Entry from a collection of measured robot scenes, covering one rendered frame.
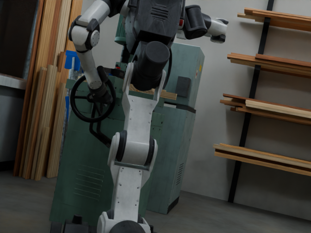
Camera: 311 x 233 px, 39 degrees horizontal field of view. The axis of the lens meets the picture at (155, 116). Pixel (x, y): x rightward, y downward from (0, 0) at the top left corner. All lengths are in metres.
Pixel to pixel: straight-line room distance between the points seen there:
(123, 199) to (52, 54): 2.75
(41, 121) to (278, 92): 2.58
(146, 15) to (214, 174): 3.25
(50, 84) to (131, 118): 2.22
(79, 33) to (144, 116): 0.48
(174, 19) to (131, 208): 0.87
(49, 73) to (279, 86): 2.51
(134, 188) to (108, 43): 3.61
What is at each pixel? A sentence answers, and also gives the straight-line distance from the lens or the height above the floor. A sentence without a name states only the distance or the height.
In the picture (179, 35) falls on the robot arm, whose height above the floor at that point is 1.28.
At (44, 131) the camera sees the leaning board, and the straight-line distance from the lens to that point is 4.03.
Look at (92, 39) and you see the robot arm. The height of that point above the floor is 1.06.
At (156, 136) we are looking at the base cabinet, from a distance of 3.07.
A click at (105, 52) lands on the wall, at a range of 5.36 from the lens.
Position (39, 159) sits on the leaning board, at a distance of 4.05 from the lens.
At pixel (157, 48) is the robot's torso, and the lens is 1.89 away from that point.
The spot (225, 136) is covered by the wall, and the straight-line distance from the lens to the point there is 5.01.
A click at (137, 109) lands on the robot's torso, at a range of 1.98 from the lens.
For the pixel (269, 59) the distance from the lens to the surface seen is 4.55.
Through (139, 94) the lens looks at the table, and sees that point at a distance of 2.62.
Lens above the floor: 0.78
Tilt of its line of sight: level
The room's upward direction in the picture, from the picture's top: 11 degrees clockwise
